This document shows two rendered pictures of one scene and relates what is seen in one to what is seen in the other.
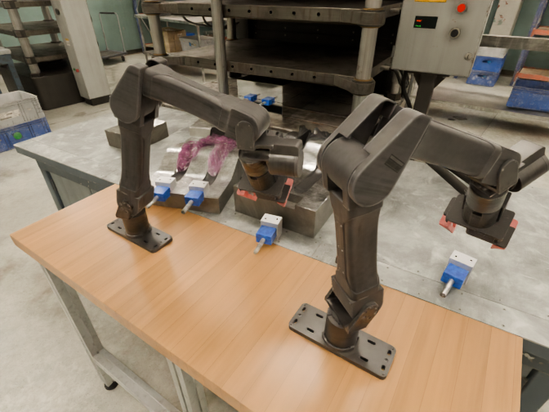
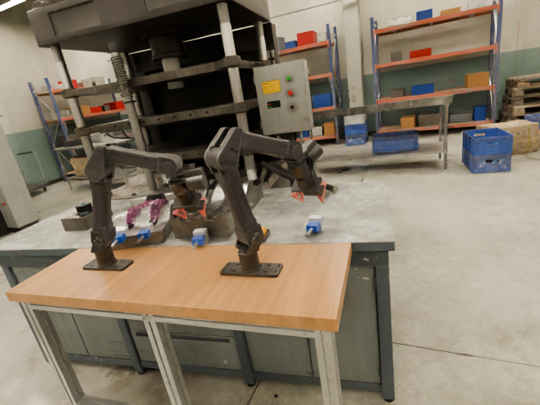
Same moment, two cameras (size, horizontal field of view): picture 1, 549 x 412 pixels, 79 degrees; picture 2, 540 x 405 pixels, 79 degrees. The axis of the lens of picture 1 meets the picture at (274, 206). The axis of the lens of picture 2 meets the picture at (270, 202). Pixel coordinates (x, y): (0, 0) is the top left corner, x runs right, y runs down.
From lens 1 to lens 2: 55 cm
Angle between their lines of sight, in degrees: 19
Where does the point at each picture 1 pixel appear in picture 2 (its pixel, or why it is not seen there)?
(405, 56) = (269, 126)
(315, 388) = (239, 291)
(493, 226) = (312, 186)
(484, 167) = (283, 150)
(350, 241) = (231, 194)
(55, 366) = not seen: outside the picture
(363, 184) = (222, 160)
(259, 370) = (206, 294)
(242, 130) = (166, 166)
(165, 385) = not seen: outside the picture
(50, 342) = not seen: outside the picture
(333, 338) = (245, 265)
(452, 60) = (296, 122)
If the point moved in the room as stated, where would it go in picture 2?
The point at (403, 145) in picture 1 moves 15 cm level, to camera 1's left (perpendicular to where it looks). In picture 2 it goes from (235, 141) to (179, 152)
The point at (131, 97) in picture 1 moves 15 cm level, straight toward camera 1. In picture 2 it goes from (99, 164) to (109, 168)
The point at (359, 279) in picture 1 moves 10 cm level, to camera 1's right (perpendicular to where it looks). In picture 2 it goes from (243, 218) to (275, 210)
